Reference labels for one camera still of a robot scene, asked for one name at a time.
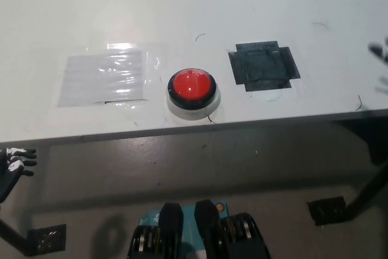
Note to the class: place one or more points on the black metal table leg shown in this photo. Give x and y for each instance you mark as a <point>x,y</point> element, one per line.
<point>13,239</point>
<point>366,192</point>

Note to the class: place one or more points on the black robot torso teal top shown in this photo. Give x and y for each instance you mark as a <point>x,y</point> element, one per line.
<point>200,234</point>

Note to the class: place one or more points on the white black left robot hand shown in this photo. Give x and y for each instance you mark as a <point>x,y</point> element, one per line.
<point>12,166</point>

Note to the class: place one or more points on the black floor tape patch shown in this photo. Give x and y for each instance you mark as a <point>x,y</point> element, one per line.
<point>47,239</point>
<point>326,210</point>

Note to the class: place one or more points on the black tape patch on desk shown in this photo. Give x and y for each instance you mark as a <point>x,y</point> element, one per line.
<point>262,66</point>

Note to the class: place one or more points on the black table underframe bracket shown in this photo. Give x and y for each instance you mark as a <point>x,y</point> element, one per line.
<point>369,137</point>

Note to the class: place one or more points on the red dome push button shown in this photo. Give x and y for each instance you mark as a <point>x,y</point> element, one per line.
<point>191,84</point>

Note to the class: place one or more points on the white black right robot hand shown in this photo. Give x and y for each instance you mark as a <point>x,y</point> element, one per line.
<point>382,52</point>

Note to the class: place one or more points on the clear glossy tape film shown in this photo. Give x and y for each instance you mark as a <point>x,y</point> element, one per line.
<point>151,65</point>

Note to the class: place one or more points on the clear taped plastic sheet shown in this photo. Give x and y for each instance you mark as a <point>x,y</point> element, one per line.
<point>100,80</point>

